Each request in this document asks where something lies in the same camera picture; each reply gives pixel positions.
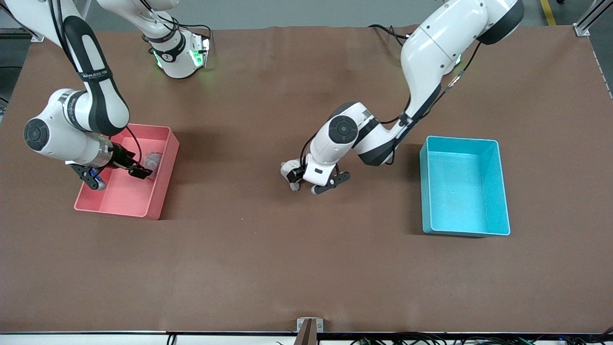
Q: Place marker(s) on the blue plastic box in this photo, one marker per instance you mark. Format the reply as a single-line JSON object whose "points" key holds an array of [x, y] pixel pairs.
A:
{"points": [[459, 201]]}

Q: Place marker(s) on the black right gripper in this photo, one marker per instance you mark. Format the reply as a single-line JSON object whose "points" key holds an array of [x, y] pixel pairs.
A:
{"points": [[120, 157]]}

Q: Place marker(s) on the brown table mat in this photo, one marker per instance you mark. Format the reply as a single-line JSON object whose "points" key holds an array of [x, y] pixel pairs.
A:
{"points": [[306, 249]]}

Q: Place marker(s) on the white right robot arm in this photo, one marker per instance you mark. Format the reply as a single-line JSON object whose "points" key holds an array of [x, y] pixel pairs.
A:
{"points": [[62, 139]]}

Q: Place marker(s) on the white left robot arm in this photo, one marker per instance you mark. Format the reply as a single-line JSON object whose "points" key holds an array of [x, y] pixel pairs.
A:
{"points": [[431, 48]]}

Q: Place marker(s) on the pink plastic box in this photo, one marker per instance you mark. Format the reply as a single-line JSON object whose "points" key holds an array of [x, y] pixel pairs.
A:
{"points": [[124, 197]]}

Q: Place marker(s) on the grey plush toy white belly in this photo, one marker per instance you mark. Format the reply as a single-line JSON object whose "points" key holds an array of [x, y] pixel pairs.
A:
{"points": [[289, 168]]}

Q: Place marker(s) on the silver metal bracket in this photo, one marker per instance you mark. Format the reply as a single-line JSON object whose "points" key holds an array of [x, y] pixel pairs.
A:
{"points": [[300, 325]]}

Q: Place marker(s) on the aluminium frame profile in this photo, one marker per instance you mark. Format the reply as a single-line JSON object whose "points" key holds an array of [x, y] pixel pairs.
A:
{"points": [[586, 24], [36, 34]]}

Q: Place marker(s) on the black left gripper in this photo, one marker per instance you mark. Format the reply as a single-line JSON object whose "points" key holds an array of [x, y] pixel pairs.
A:
{"points": [[293, 175]]}

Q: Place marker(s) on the brown support post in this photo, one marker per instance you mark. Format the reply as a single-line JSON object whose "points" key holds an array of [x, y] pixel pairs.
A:
{"points": [[306, 335]]}

